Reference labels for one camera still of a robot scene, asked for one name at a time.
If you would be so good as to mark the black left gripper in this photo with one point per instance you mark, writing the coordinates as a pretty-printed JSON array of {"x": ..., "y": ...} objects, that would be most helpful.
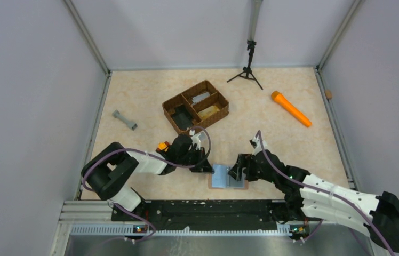
[{"x": 197, "y": 158}]

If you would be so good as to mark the black mini tripod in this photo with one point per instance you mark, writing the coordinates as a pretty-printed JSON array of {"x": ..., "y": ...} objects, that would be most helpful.
[{"x": 247, "y": 72}]

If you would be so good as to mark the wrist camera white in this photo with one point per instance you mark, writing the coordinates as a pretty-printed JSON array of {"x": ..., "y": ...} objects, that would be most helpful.
[
  {"x": 196, "y": 138},
  {"x": 256, "y": 145}
]

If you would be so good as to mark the black object in basket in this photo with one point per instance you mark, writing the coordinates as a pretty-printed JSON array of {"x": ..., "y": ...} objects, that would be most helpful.
[{"x": 182, "y": 118}]

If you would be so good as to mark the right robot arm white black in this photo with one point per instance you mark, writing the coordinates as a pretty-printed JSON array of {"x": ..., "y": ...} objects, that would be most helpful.
[{"x": 307, "y": 195}]

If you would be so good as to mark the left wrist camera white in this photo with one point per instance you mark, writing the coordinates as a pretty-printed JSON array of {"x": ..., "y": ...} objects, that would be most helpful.
[{"x": 196, "y": 138}]

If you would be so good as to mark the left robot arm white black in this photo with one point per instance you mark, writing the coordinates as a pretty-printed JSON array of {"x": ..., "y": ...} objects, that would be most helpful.
[{"x": 109, "y": 171}]

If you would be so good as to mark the grey plastic connector piece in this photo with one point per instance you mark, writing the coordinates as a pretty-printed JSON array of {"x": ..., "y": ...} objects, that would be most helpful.
[{"x": 130, "y": 124}]

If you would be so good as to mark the brown leather card holder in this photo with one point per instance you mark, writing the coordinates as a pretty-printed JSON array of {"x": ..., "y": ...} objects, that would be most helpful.
[{"x": 220, "y": 179}]

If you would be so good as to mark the gold card in basket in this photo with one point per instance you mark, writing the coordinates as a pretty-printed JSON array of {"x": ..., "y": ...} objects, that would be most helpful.
[{"x": 208, "y": 112}]

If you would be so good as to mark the brown wicker divided basket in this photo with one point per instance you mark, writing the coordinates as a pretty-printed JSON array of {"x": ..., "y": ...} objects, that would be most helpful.
[{"x": 184, "y": 98}]

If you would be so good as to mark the silver card in basket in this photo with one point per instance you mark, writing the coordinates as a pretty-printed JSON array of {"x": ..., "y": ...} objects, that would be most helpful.
[{"x": 198, "y": 98}]

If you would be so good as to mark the small tan block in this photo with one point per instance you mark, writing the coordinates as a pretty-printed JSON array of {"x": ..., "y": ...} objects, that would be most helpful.
[{"x": 328, "y": 94}]

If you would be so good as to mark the yellow red toy car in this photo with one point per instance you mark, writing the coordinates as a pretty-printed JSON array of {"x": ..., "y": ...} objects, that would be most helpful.
[{"x": 163, "y": 147}]

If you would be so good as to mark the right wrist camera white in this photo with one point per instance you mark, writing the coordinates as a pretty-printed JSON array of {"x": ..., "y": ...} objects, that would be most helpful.
[{"x": 256, "y": 145}]

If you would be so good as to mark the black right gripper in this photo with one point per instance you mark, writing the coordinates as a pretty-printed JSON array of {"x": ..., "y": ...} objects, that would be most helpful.
[{"x": 245, "y": 166}]

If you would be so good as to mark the orange flashlight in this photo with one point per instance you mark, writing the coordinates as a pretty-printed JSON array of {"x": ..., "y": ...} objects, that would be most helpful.
[{"x": 278, "y": 98}]

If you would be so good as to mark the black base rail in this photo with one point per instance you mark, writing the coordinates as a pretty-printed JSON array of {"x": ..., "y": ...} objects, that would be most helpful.
[{"x": 218, "y": 215}]

